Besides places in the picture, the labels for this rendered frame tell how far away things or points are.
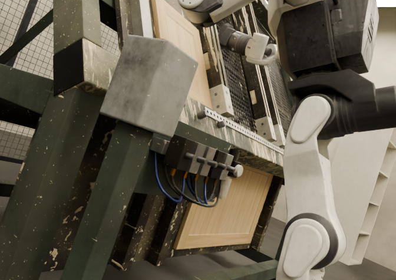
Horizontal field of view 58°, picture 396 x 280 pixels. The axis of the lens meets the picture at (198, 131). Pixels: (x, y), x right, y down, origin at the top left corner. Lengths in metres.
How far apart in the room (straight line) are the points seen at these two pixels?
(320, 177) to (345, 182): 4.09
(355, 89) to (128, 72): 0.61
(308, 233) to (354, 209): 4.08
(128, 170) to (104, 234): 0.14
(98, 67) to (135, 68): 0.17
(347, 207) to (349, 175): 0.40
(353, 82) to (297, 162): 0.26
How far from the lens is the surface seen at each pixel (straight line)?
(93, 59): 0.90
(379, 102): 1.05
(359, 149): 5.16
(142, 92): 0.71
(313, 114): 1.04
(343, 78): 1.08
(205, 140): 1.25
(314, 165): 1.04
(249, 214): 2.44
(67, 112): 0.87
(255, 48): 1.53
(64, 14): 1.01
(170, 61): 0.73
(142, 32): 1.16
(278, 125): 2.06
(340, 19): 1.12
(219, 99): 1.45
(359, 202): 5.05
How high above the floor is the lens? 0.75
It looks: 2 degrees up
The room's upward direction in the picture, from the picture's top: 19 degrees clockwise
